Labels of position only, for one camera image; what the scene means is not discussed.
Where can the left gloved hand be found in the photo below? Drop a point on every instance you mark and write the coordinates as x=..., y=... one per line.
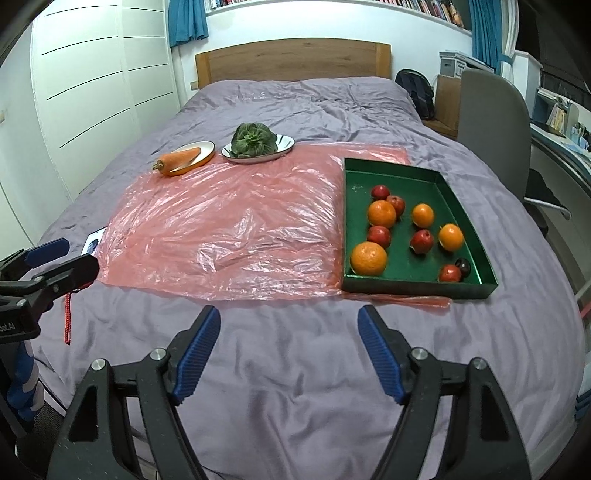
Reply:
x=25, y=393

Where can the wooden nightstand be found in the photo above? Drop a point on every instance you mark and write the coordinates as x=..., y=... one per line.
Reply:
x=447, y=107

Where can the wooden headboard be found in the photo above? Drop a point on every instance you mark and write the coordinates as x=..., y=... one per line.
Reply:
x=294, y=59

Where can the black backpack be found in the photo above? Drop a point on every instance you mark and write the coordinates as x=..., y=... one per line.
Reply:
x=420, y=90

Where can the green leafy cabbage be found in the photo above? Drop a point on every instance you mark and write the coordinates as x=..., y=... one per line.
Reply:
x=253, y=140

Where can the orange rimmed plate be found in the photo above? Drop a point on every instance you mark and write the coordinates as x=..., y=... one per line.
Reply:
x=206, y=154

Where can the green metal tray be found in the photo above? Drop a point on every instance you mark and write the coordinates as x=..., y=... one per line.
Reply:
x=408, y=273

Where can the orange carrot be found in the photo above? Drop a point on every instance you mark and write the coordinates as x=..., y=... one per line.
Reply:
x=168, y=163

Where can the red apple with stem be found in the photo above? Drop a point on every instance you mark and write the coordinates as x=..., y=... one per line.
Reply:
x=398, y=203

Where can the blue curtain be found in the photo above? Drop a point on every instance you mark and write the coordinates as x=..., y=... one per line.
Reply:
x=186, y=21
x=486, y=22

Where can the row of books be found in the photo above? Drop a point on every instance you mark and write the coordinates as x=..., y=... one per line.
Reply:
x=445, y=11

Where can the white desk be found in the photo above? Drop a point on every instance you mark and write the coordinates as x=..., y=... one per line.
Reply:
x=567, y=174

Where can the dark purple plum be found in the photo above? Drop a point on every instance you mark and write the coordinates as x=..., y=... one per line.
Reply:
x=464, y=266

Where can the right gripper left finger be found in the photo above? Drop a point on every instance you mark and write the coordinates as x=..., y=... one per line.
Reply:
x=95, y=440

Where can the grey office chair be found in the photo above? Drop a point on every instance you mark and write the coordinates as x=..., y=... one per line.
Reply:
x=494, y=124

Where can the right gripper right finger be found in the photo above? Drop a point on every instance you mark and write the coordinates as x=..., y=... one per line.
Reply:
x=483, y=440

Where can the small orange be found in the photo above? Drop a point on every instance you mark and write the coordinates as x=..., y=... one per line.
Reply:
x=423, y=216

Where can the white patterned plate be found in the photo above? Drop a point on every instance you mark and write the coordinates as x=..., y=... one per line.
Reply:
x=284, y=144

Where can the left blue curtain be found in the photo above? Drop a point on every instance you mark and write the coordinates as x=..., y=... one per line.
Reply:
x=186, y=21

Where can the white wardrobe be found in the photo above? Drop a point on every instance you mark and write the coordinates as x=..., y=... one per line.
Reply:
x=85, y=80

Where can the grey storage box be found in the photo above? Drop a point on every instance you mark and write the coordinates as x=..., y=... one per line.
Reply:
x=454, y=63

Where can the pink plastic sheet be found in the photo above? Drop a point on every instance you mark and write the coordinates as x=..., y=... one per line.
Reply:
x=226, y=231

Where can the right blue curtain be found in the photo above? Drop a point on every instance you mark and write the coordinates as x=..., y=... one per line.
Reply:
x=486, y=22

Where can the smartphone in red case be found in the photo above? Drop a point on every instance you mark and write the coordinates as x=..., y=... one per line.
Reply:
x=92, y=242

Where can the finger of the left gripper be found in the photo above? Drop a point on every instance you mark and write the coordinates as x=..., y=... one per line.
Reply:
x=42, y=290
x=16, y=265

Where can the large orange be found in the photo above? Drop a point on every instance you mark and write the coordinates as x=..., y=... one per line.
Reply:
x=451, y=237
x=382, y=213

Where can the small red fruit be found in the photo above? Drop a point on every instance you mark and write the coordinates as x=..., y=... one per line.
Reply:
x=380, y=192

